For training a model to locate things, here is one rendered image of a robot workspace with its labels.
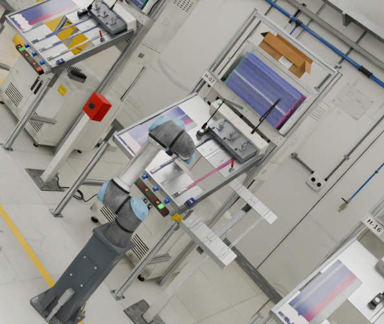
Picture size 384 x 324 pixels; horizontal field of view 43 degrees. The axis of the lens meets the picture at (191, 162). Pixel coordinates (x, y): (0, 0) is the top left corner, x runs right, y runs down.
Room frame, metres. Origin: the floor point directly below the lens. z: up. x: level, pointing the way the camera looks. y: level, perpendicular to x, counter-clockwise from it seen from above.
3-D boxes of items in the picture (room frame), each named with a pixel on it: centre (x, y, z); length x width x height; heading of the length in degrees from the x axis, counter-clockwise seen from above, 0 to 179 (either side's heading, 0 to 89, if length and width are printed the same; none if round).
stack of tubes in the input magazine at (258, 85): (3.26, -0.08, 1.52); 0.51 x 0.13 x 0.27; 65
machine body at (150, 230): (3.40, -0.08, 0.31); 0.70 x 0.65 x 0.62; 65
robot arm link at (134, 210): (2.23, 0.07, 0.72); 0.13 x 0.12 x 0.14; 89
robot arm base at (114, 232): (2.23, 0.06, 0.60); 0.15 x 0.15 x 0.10
